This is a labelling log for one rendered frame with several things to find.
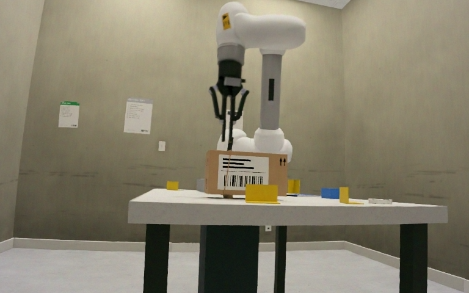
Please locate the blue rectangular block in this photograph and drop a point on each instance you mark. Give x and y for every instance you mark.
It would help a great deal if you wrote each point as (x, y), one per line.
(330, 193)

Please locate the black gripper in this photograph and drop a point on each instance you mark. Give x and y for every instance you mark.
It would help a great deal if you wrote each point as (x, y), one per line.
(229, 67)

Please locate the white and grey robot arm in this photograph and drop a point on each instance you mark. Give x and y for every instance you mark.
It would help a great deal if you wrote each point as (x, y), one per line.
(236, 32)

